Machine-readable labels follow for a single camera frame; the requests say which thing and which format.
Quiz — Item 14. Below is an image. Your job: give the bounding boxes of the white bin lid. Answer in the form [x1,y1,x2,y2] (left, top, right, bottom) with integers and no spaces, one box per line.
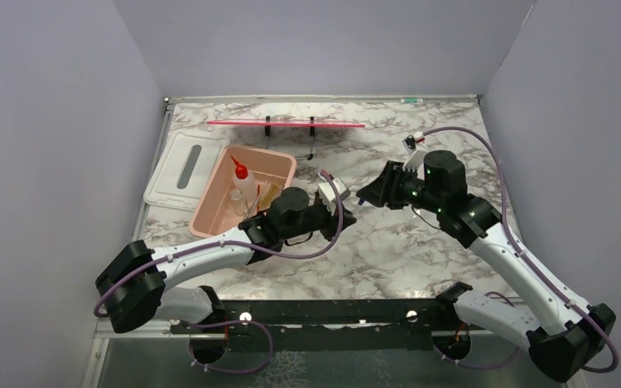
[143,130,230,211]

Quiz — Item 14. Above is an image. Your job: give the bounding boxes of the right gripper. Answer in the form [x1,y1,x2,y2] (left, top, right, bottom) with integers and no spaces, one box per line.
[357,160,445,214]

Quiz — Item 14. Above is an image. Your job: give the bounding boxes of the wash bottle red cap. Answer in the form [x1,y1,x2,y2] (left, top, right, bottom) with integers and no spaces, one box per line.
[230,156,258,204]

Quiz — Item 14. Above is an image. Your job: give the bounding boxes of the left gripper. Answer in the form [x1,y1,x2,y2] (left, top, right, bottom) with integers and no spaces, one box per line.
[281,197,357,243]

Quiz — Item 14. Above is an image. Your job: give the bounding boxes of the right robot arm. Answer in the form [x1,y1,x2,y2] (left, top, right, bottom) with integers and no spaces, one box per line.
[357,150,616,382]

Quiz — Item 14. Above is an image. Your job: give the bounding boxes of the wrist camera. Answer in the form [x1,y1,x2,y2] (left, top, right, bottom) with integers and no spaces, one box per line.
[317,170,351,206]
[402,132,426,172]

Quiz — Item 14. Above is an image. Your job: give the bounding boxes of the black base frame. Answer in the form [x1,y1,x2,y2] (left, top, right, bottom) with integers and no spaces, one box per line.
[170,298,467,352]

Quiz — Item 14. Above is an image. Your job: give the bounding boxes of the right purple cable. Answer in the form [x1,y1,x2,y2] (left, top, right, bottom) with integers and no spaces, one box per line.
[420,126,620,374]

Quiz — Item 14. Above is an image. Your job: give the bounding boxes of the black wire stand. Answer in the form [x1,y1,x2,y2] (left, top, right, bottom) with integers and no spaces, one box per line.
[264,115,317,161]

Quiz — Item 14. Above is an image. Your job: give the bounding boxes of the pink plastic bin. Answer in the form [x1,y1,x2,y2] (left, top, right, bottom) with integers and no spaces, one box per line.
[188,144,297,238]

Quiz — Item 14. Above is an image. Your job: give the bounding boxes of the bristle tube brush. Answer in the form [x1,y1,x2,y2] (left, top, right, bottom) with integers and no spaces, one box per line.
[263,183,283,203]

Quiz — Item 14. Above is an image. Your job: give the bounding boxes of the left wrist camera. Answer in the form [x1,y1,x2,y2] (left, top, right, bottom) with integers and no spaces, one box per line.
[317,170,351,206]

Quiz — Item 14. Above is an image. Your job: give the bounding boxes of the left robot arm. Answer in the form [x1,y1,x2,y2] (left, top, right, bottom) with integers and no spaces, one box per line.
[93,179,356,334]

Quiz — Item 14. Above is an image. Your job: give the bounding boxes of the small glass jar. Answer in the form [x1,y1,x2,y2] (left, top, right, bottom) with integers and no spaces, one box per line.
[229,188,248,216]

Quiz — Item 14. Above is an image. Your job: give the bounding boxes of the metal crucible tongs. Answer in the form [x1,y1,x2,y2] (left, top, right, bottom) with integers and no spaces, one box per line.
[244,184,268,219]

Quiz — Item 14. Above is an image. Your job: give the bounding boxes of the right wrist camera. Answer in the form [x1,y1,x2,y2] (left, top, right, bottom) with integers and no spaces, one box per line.
[402,132,426,172]

